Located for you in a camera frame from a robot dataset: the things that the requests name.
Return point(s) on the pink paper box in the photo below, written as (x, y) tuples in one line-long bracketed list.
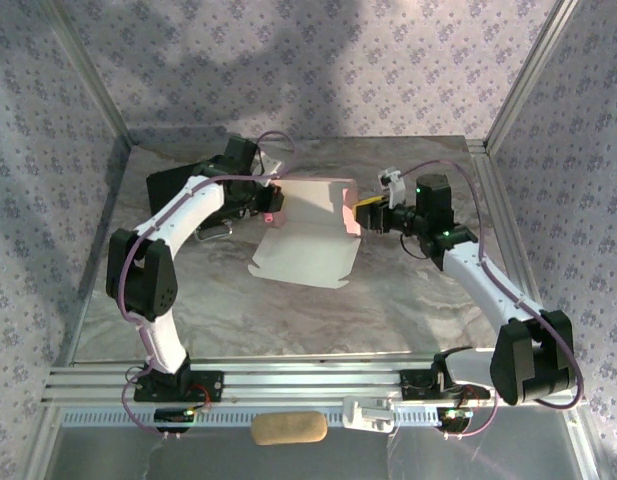
[(308, 240)]

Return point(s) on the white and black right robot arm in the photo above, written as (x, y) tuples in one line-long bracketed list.
[(478, 280)]

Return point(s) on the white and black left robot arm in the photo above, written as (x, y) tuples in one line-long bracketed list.
[(188, 215)]

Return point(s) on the black hard case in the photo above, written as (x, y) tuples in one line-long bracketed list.
[(170, 190)]

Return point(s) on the small circuit board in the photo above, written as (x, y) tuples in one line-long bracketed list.
[(454, 419), (174, 419)]

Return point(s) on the tan sponge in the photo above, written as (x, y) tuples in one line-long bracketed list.
[(288, 428)]

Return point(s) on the aluminium side rail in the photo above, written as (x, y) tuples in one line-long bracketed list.
[(495, 200)]

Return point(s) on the aluminium frame post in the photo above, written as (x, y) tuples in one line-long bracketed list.
[(529, 75), (94, 75)]

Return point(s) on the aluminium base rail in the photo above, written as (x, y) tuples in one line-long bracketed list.
[(308, 382)]

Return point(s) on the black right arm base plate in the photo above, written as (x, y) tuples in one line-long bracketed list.
[(413, 385)]

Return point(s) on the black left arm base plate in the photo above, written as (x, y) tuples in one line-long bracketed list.
[(210, 386)]

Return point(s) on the white plastic bracket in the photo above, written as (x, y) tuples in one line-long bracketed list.
[(368, 414)]

